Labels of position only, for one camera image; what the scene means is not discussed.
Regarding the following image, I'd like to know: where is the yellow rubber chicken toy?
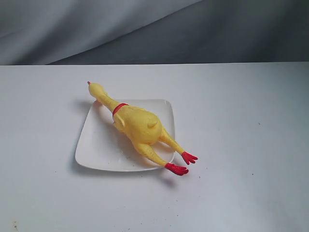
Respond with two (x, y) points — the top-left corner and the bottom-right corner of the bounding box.
(87, 81), (198, 176)

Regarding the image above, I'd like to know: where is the white square plate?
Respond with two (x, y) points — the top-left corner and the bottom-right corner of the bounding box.
(75, 99), (175, 172)

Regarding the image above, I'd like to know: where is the grey backdrop cloth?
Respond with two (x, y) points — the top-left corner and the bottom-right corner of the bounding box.
(0, 0), (309, 65)

